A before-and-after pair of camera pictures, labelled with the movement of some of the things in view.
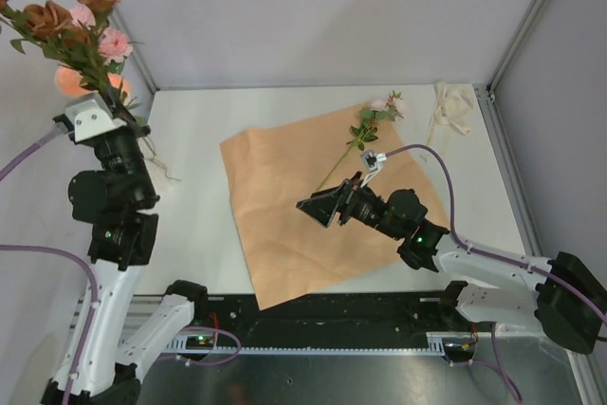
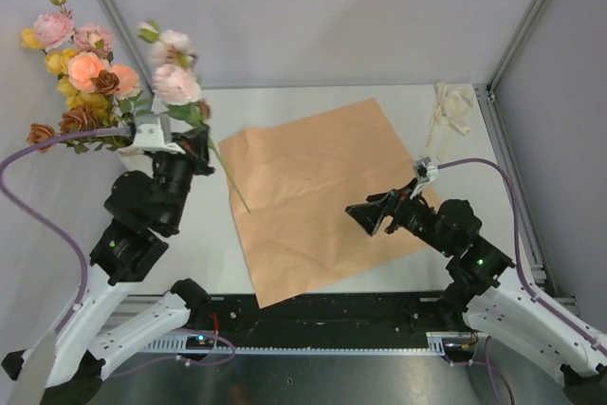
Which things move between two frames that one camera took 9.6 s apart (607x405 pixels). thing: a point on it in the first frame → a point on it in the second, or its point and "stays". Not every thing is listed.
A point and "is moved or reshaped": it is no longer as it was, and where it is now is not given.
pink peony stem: [114, 45] → [55, 29]
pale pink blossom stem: [377, 109] → [177, 88]
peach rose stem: [70, 82] → [85, 65]
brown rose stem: [70, 36] is moved or reshaped
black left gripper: [129, 126] → [195, 141]
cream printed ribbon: [454, 105] stays
